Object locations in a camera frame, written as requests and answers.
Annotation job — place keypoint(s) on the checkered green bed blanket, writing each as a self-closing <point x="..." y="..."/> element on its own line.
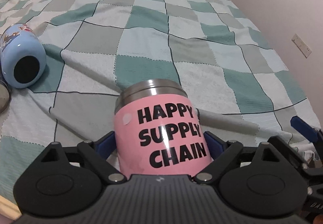
<point x="96" y="48"/>

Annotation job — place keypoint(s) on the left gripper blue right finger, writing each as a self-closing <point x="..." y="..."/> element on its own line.
<point x="221" y="150"/>

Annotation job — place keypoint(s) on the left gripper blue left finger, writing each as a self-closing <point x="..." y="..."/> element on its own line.
<point x="101" y="148"/>

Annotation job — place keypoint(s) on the pink steel cup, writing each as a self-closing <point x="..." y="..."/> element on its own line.
<point x="157" y="131"/>

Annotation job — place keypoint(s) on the white wall socket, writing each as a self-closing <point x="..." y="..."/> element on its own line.
<point x="306" y="51"/>

